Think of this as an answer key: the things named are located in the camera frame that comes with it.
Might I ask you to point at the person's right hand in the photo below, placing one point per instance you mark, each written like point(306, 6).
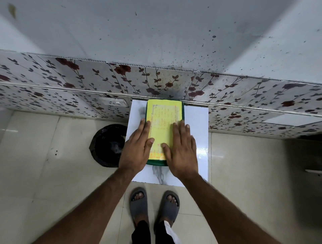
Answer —
point(182, 158)

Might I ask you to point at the person's left hand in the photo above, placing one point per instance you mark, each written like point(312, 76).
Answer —
point(134, 153)

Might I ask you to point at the person's right thumb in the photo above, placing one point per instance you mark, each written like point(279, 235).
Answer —
point(166, 150)

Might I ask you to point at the person's right middle finger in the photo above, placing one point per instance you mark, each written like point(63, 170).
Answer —
point(183, 133)

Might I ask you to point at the person's left thumb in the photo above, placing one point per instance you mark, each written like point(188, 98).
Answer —
point(150, 145)

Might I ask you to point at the person's right little finger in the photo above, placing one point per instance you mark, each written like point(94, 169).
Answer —
point(194, 144)

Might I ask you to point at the yellow printed paper sheet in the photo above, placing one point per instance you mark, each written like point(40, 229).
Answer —
point(163, 118)

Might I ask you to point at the person's right forearm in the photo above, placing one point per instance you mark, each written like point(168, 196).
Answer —
point(221, 213)

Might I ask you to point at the person's left forearm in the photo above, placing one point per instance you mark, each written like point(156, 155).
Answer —
point(90, 213)

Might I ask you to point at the green board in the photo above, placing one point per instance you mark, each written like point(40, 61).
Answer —
point(183, 114)

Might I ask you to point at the black trash bin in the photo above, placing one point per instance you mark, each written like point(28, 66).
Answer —
point(108, 147)

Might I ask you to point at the grey right slipper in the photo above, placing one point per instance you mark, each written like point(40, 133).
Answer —
point(166, 208)

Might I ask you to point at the grey slipper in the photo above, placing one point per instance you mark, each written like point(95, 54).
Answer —
point(138, 207)
point(166, 208)

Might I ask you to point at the grey left slipper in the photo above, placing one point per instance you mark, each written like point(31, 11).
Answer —
point(138, 207)

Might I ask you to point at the person's right leg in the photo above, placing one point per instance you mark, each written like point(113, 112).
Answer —
point(163, 235)

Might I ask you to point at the person's leg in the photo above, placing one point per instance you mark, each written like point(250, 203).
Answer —
point(141, 233)
point(163, 235)

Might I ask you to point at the person's left leg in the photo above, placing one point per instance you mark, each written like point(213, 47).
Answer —
point(141, 233)

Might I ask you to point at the white flat object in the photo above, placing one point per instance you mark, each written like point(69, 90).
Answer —
point(314, 171)

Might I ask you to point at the white wall switch plate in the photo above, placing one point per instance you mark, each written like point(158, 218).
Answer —
point(113, 101)

